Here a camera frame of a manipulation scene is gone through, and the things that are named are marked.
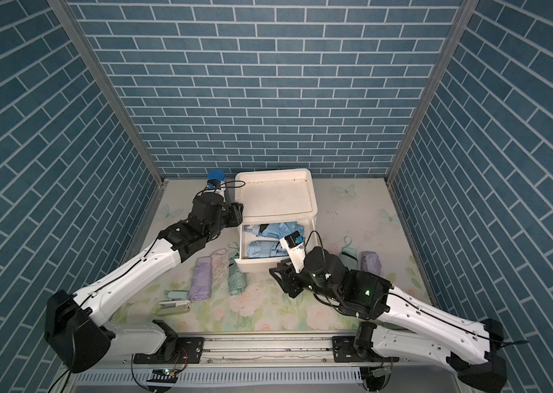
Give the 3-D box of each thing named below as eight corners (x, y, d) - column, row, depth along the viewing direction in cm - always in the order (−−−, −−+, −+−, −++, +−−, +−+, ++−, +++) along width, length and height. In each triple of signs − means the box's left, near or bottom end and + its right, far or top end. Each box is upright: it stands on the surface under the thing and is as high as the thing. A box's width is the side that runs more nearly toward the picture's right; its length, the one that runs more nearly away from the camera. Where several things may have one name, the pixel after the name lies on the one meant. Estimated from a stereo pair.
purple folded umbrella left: (189, 300, 85) (186, 296, 83) (199, 260, 95) (197, 256, 93) (209, 300, 86) (206, 296, 83) (217, 260, 95) (215, 256, 93)
